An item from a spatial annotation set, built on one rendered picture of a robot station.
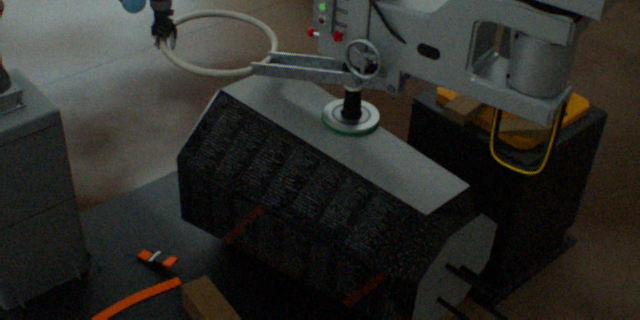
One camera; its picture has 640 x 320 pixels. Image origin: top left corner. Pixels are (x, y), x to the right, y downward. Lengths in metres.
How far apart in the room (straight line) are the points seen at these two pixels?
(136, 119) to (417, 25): 2.29
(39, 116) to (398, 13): 1.36
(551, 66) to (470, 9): 0.29
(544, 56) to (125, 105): 2.79
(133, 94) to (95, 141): 0.49
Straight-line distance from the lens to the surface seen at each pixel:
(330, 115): 2.89
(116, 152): 4.15
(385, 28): 2.54
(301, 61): 3.01
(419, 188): 2.63
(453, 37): 2.42
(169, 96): 4.56
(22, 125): 2.94
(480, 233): 2.74
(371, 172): 2.67
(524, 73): 2.37
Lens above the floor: 2.44
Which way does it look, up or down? 36 degrees down
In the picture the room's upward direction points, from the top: 3 degrees clockwise
